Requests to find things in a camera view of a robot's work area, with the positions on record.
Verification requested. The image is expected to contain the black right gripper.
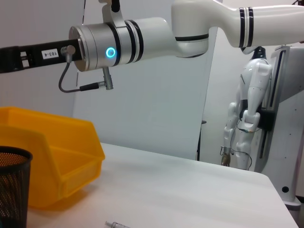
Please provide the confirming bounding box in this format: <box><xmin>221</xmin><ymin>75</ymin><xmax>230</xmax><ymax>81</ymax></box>
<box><xmin>0</xmin><ymin>39</ymin><xmax>83</xmax><ymax>74</ymax></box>

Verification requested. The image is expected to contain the silver pen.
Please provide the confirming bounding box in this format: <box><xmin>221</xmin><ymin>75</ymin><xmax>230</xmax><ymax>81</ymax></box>
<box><xmin>105</xmin><ymin>220</ymin><xmax>131</xmax><ymax>228</ymax></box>

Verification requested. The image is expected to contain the black mesh pen holder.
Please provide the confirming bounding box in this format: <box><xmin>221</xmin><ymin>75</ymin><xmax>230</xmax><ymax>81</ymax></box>
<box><xmin>0</xmin><ymin>146</ymin><xmax>33</xmax><ymax>228</ymax></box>

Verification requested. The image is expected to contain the yellow plastic bin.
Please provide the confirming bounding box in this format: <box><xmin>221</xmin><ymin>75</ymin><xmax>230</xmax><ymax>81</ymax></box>
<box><xmin>0</xmin><ymin>106</ymin><xmax>106</xmax><ymax>210</ymax></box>

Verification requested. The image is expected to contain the white background machine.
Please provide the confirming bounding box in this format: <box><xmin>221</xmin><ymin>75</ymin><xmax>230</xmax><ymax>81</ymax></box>
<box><xmin>220</xmin><ymin>46</ymin><xmax>273</xmax><ymax>171</ymax></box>

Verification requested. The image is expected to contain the white lift column stand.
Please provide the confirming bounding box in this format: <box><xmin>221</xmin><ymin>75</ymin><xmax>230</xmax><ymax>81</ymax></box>
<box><xmin>254</xmin><ymin>45</ymin><xmax>304</xmax><ymax>211</ymax></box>

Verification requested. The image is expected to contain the right arm cable with plugs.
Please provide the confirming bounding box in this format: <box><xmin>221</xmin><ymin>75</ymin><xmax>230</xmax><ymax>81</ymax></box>
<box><xmin>58</xmin><ymin>45</ymin><xmax>114</xmax><ymax>93</ymax></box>

